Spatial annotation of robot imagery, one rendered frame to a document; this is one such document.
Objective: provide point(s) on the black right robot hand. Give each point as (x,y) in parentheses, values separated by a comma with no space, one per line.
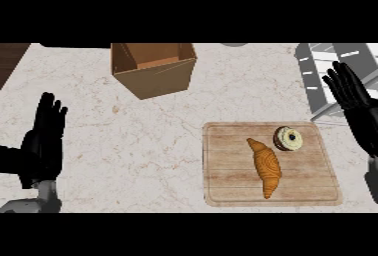
(354,96)

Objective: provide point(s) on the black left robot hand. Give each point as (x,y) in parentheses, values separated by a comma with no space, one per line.
(44,150)

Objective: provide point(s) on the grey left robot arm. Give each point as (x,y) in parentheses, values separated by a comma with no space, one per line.
(44,200)

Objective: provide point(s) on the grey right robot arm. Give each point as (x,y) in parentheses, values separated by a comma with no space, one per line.
(372,180)

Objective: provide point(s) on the wooden cutting board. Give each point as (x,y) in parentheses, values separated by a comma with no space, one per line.
(304,176)

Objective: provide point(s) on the golden brown croissant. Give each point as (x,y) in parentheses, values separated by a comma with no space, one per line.
(267,166)

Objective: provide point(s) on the cream frosted chocolate donut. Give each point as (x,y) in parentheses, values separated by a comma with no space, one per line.
(288,139)

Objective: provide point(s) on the dark brown wooden panel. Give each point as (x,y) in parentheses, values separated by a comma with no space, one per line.
(9,58)

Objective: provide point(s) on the grey round object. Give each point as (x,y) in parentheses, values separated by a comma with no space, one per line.
(233,44)

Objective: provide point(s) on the brown open box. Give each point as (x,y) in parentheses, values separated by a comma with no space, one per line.
(156,78)

